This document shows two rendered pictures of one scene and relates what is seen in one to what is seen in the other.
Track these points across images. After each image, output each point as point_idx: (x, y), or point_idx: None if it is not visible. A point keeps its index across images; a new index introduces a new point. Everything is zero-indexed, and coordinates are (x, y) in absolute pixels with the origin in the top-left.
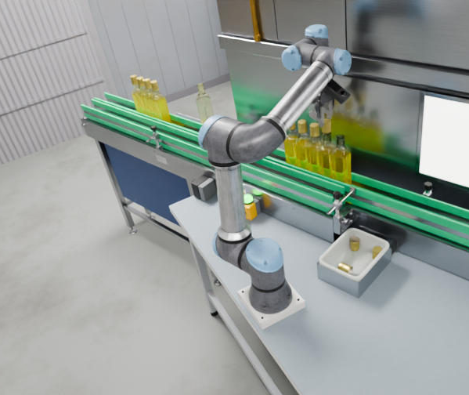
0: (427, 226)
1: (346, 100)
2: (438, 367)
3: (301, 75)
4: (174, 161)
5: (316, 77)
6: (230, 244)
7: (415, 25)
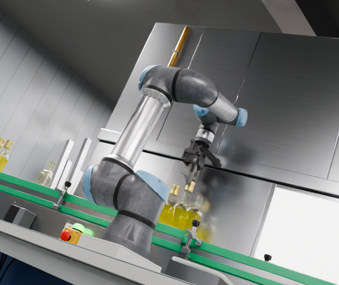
0: (270, 281)
1: (203, 187)
2: None
3: (165, 168)
4: None
5: (231, 103)
6: (117, 164)
7: (277, 142)
